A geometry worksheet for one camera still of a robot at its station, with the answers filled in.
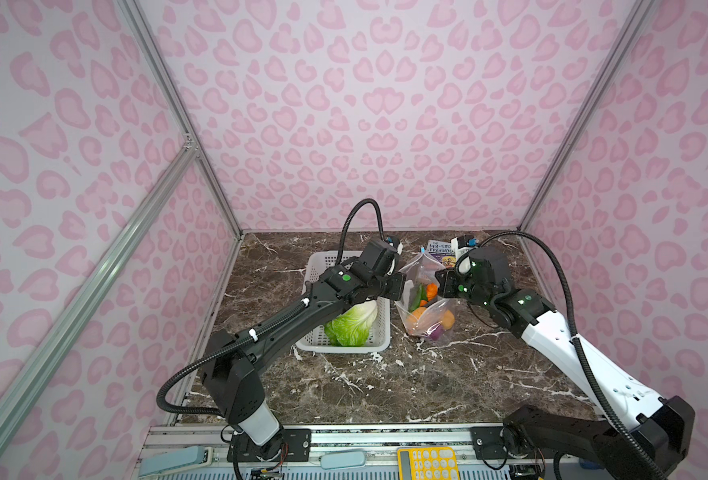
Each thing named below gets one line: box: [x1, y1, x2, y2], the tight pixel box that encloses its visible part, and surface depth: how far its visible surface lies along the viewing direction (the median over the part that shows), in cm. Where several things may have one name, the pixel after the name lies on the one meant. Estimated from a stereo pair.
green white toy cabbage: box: [324, 300, 378, 347], surface depth 87 cm
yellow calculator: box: [397, 446, 460, 480], surface depth 71 cm
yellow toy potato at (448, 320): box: [442, 309, 455, 330], surface depth 92 cm
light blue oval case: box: [319, 450, 367, 470], surface depth 71 cm
